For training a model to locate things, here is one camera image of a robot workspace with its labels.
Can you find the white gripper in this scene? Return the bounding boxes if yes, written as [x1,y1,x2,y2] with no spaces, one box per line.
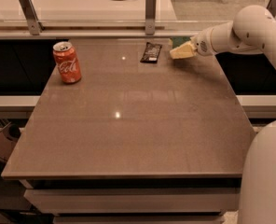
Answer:
[170,27,214,60]

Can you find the green and yellow sponge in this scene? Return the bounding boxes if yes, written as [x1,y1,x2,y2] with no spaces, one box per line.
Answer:
[170,36,190,49]

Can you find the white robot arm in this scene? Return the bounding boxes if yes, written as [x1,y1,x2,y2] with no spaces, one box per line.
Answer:
[170,5,276,224]

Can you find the black rxbar chocolate wrapper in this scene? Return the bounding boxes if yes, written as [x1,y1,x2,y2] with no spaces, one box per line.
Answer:
[140,42,162,63]

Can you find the red coca-cola can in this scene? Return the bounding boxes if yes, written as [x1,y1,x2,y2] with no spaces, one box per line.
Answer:
[53,41,82,84]

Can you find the grey drawer cabinet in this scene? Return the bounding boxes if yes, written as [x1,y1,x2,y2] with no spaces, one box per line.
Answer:
[24,187,240,218]

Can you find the dark chair at left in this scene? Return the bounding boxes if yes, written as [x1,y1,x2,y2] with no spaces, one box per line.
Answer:
[0,123,21,173]

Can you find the middle metal railing bracket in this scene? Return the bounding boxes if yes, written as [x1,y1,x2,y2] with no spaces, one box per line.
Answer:
[145,0,157,35]

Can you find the left metal railing bracket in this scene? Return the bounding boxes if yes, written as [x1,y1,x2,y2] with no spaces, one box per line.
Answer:
[19,0,43,35]

